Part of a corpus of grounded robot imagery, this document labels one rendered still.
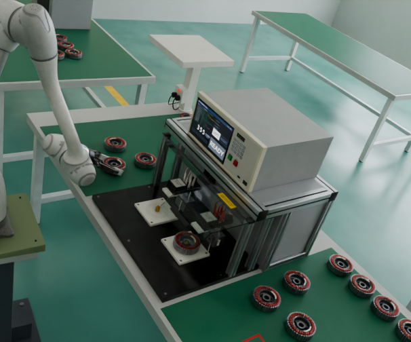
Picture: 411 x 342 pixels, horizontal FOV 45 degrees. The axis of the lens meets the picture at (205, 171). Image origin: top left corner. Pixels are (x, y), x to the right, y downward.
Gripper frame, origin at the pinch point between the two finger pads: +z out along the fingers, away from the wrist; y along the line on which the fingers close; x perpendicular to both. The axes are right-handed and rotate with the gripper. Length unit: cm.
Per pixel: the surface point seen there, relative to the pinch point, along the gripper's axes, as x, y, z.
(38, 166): 34, 53, 6
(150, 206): 0.1, -34.9, -2.5
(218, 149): -40, -53, -11
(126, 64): -37, 109, 68
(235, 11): -176, 364, 417
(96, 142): -0.8, 24.0, 5.2
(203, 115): -47, -39, -14
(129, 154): -6.0, 8.2, 14.3
